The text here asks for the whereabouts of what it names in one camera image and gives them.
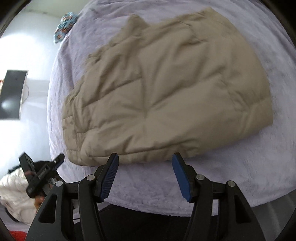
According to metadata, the khaki quilted puffer jacket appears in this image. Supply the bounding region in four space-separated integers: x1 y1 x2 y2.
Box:
62 8 273 166

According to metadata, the person's left hand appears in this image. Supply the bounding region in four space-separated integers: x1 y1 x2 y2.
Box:
34 195 45 210

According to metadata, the white fluffy garment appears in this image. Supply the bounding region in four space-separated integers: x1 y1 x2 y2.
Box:
1 167 37 225

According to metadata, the lavender fuzzy bed blanket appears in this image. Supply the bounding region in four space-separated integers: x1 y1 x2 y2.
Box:
47 1 295 206

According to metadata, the blue patterned crumpled garment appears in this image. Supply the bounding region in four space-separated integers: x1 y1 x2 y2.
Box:
53 12 79 44

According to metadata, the black wall monitor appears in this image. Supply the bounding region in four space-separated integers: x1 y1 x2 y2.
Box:
0 70 28 120

